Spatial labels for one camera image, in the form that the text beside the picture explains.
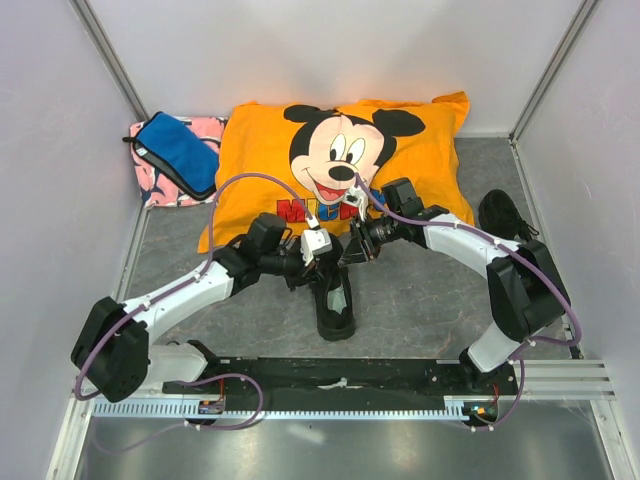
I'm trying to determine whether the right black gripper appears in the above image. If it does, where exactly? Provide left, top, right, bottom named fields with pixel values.
left=338, top=212, right=402, bottom=268

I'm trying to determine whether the black shoe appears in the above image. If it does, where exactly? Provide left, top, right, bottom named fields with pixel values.
left=478, top=189, right=539, bottom=242
left=310, top=234, right=356, bottom=342

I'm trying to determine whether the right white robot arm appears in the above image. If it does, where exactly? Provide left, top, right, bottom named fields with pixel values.
left=343, top=178, right=575, bottom=394

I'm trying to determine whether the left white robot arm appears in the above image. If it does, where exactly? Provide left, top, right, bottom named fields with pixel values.
left=71, top=213, right=332, bottom=403

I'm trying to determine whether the orange Mickey Mouse pillow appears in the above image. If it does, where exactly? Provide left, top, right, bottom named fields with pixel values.
left=197, top=92, right=474, bottom=254

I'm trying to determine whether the blue cloth pouch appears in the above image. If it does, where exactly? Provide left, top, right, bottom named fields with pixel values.
left=122, top=112, right=219, bottom=201

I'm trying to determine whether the pink patterned cloth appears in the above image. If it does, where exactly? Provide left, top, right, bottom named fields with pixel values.
left=127, top=116, right=228, bottom=208

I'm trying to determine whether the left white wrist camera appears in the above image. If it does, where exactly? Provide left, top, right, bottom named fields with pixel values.
left=300, top=216, right=332, bottom=267

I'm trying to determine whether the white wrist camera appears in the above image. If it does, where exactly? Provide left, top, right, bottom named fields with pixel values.
left=300, top=216, right=332, bottom=267
left=342, top=185, right=372, bottom=221

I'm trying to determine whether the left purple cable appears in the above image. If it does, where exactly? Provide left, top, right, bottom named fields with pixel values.
left=72, top=171, right=318, bottom=454

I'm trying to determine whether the purple cable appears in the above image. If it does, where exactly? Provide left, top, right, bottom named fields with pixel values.
left=72, top=171, right=318, bottom=454
left=352, top=169, right=583, bottom=434

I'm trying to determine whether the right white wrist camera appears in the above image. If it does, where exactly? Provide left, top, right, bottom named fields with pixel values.
left=342, top=185, right=372, bottom=221

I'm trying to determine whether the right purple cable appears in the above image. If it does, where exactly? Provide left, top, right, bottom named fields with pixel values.
left=352, top=169, right=583, bottom=434

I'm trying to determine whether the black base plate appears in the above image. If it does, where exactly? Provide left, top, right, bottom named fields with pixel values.
left=162, top=355, right=516, bottom=414

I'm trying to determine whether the slotted grey cable duct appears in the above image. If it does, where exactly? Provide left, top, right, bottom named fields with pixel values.
left=92, top=394, right=521, bottom=421

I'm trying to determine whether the aluminium rail at right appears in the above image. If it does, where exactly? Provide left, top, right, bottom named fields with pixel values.
left=514, top=359, right=614, bottom=401

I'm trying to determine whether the left aluminium frame post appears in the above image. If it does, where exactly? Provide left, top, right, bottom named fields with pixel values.
left=69, top=0, right=150, bottom=121

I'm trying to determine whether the aluminium frame post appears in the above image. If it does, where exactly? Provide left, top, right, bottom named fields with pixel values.
left=509, top=0, right=601, bottom=144
left=69, top=0, right=150, bottom=121

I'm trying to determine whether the right aluminium frame post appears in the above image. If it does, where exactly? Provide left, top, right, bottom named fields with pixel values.
left=509, top=0, right=601, bottom=144

